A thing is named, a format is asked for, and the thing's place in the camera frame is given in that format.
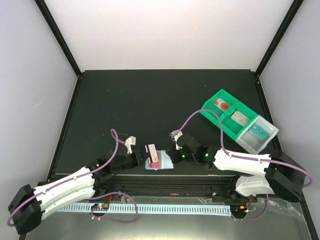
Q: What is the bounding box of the white magnetic stripe card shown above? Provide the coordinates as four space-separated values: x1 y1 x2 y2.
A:
145 144 159 164

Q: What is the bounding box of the black leather card holder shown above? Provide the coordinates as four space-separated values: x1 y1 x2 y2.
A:
154 150 175 171

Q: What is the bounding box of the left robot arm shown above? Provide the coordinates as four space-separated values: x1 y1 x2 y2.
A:
7 149 150 235

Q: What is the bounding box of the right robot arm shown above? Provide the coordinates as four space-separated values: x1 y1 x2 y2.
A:
167 130 307 203

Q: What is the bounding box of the red dotted card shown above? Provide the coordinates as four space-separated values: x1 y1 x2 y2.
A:
213 98 230 112

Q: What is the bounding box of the white pink card in bin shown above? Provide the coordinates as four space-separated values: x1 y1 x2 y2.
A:
231 111 250 127

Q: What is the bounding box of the teal VIP card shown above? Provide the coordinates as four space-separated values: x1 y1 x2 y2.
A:
249 123 270 142

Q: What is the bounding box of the green divided bin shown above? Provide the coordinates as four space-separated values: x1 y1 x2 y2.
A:
201 89 258 140

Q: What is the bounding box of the small circuit board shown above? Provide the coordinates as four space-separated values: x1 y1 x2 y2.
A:
91 203 109 211

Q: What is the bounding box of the clear plastic bin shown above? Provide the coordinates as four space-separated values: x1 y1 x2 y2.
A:
235 115 279 155

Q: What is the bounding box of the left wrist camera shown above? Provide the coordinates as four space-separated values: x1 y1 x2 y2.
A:
124 136 136 154

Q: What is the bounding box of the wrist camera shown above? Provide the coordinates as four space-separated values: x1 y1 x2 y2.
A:
124 136 136 154
169 129 183 150

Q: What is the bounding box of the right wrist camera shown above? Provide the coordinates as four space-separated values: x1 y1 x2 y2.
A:
169 129 183 150

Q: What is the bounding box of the black aluminium rail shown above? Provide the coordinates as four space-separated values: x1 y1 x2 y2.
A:
100 175 232 197

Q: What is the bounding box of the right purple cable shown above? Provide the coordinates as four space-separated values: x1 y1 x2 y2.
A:
172 109 314 187

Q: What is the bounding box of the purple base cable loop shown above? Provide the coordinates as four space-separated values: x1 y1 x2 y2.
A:
90 191 139 222

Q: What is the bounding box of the white slotted cable duct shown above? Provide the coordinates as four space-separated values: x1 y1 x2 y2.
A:
59 202 231 217

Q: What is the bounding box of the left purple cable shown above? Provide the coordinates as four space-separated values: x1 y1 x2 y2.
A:
6 128 128 227

